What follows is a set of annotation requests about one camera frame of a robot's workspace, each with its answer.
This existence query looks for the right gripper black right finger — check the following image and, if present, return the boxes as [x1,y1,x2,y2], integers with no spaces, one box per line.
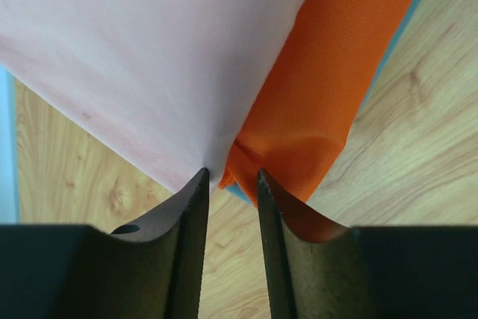
[258,170,477,318]

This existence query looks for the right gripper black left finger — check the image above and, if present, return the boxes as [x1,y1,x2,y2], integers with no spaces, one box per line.
[1,169,209,318]

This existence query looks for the pink t-shirt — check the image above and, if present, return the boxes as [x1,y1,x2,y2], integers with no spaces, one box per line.
[1,0,305,191]

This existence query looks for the folded orange t-shirt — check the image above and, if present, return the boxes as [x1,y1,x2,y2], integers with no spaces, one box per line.
[218,0,438,204]

